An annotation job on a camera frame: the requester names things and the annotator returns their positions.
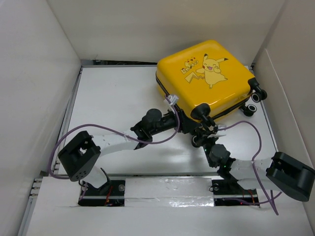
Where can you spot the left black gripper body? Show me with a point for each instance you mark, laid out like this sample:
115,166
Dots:
167,122

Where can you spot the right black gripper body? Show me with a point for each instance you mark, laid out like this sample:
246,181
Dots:
207,148

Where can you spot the yellow suitcase with grey lining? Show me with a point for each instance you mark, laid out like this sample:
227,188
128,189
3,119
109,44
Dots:
210,83

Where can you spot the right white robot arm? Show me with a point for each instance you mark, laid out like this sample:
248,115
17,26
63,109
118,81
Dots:
280,172

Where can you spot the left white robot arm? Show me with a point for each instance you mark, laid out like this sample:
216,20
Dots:
80,155

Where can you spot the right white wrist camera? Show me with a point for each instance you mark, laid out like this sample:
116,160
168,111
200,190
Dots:
218,131

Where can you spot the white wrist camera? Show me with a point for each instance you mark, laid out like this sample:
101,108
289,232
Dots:
171,100
218,131

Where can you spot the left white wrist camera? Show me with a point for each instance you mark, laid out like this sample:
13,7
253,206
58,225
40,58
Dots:
171,100

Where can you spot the aluminium mounting rail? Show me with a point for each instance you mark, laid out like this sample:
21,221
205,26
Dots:
141,193

